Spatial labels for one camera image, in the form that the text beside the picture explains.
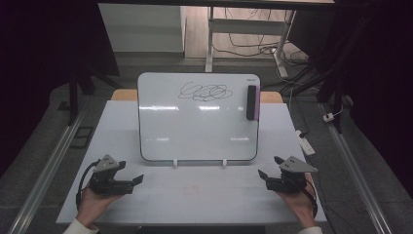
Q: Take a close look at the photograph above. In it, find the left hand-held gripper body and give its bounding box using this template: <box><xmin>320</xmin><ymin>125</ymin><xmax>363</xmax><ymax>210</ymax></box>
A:
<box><xmin>89</xmin><ymin>154</ymin><xmax>134</xmax><ymax>196</ymax></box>

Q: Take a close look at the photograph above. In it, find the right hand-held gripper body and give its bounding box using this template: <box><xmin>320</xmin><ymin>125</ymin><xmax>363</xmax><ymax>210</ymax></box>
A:
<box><xmin>266</xmin><ymin>155</ymin><xmax>319</xmax><ymax>193</ymax></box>

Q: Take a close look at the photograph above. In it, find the black and purple whiteboard eraser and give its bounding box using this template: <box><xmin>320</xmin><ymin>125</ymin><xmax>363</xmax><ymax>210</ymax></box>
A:
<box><xmin>245</xmin><ymin>84</ymin><xmax>261</xmax><ymax>122</ymax></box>

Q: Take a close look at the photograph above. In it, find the person's left hand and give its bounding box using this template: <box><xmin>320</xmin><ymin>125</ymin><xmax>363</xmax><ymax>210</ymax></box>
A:
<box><xmin>77</xmin><ymin>187</ymin><xmax>122</xmax><ymax>227</ymax></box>

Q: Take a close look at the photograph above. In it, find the person's right hand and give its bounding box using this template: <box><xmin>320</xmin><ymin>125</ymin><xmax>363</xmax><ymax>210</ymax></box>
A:
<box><xmin>277</xmin><ymin>174</ymin><xmax>318</xmax><ymax>228</ymax></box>

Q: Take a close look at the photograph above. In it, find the white power strip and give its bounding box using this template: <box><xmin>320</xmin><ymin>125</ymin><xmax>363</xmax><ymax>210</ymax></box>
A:
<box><xmin>295</xmin><ymin>130</ymin><xmax>317</xmax><ymax>156</ymax></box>

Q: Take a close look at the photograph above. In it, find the dark floor socket plate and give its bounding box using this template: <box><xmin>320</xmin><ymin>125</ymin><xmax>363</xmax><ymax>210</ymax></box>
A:
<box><xmin>69</xmin><ymin>126</ymin><xmax>95</xmax><ymax>150</ymax></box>

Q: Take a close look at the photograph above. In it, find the person's left white sleeve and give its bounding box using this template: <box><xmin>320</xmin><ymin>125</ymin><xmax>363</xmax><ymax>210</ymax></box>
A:
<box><xmin>62</xmin><ymin>217</ymin><xmax>99</xmax><ymax>234</ymax></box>

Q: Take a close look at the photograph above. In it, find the person's white sleeve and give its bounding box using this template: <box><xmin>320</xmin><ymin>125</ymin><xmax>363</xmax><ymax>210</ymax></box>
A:
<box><xmin>62</xmin><ymin>217</ymin><xmax>99</xmax><ymax>234</ymax></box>
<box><xmin>296</xmin><ymin>225</ymin><xmax>324</xmax><ymax>234</ymax></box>

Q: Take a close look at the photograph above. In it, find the person's right white sleeve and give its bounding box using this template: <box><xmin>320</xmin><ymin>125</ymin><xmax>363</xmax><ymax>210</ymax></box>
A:
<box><xmin>296</xmin><ymin>225</ymin><xmax>324</xmax><ymax>234</ymax></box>

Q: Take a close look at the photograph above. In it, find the wooden board under white top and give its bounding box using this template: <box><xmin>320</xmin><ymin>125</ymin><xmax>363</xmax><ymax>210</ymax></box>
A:
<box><xmin>111</xmin><ymin>89</ymin><xmax>284</xmax><ymax>104</ymax></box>

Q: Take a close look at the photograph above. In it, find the white whiteboard with black rim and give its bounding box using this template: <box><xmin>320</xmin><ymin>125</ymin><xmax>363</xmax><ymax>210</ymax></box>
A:
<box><xmin>136</xmin><ymin>71</ymin><xmax>262</xmax><ymax>163</ymax></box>

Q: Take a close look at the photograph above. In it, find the black metal stand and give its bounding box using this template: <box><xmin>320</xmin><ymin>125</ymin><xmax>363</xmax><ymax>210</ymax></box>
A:
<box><xmin>57</xmin><ymin>62</ymin><xmax>123</xmax><ymax>126</ymax></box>

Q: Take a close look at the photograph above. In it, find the black tripod stand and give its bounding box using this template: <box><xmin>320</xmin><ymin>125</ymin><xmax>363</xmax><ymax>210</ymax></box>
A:
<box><xmin>281</xmin><ymin>13</ymin><xmax>374</xmax><ymax>135</ymax></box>

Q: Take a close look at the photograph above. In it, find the dark curtain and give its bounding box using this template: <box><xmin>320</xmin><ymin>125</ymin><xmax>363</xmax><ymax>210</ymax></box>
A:
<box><xmin>0</xmin><ymin>0</ymin><xmax>121</xmax><ymax>178</ymax></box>
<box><xmin>288</xmin><ymin>0</ymin><xmax>413</xmax><ymax>189</ymax></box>

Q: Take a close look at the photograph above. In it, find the white cabinet panel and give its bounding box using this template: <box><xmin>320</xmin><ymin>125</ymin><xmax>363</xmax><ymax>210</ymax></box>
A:
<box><xmin>97</xmin><ymin>3</ymin><xmax>187</xmax><ymax>53</ymax></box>

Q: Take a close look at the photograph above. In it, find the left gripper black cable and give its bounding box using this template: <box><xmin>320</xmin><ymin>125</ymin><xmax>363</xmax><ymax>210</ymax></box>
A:
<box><xmin>75</xmin><ymin>159</ymin><xmax>100</xmax><ymax>209</ymax></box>

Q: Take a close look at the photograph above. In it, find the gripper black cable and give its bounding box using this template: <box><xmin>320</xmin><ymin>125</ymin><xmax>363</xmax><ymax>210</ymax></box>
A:
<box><xmin>303</xmin><ymin>174</ymin><xmax>319</xmax><ymax>218</ymax></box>
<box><xmin>75</xmin><ymin>159</ymin><xmax>100</xmax><ymax>209</ymax></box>

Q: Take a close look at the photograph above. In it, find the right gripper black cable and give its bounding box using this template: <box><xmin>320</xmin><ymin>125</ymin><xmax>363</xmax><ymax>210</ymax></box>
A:
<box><xmin>303</xmin><ymin>174</ymin><xmax>319</xmax><ymax>218</ymax></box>

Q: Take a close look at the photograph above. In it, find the silver metal floor rail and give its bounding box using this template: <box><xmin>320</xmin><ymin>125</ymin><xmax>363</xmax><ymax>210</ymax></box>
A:
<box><xmin>8</xmin><ymin>108</ymin><xmax>88</xmax><ymax>234</ymax></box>
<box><xmin>319</xmin><ymin>102</ymin><xmax>394</xmax><ymax>234</ymax></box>

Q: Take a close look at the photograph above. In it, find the tangle of black floor cables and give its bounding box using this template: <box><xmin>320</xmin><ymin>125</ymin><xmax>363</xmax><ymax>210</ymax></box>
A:
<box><xmin>212</xmin><ymin>7</ymin><xmax>311</xmax><ymax>67</ymax></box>

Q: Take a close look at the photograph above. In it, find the white metal desk frame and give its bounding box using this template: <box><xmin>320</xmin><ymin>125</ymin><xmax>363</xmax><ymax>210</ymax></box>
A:
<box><xmin>205</xmin><ymin>6</ymin><xmax>297</xmax><ymax>79</ymax></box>

